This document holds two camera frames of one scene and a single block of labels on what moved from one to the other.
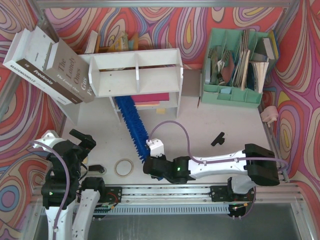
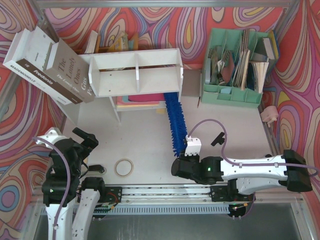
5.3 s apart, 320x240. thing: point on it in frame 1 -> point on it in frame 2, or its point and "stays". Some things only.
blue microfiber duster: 135,126 -> 176,123
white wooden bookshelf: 152,79 stays
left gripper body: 83,141 stays
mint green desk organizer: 236,65 stays
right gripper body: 149,167 -> 176,168
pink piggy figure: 269,114 stays
